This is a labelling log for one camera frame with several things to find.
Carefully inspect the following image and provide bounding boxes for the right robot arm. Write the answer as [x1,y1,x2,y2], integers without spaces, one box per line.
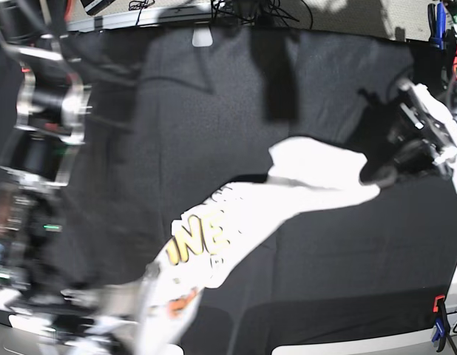
[0,1,110,354]

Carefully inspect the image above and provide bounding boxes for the white printed t-shirt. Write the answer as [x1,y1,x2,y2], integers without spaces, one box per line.
[134,137,380,354]

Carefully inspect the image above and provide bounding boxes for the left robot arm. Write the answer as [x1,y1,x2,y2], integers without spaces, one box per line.
[353,1,457,194]

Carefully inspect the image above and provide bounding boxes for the black table cloth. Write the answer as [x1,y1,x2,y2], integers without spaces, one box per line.
[0,27,457,355]

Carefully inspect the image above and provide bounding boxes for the orange blue clamp bottom right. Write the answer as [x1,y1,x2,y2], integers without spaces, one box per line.
[432,294,450,353]

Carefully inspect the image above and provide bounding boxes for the tangled black cables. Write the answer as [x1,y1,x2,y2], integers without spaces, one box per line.
[128,0,314,29]

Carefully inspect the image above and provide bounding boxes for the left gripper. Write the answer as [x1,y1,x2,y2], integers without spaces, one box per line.
[360,79,457,194]

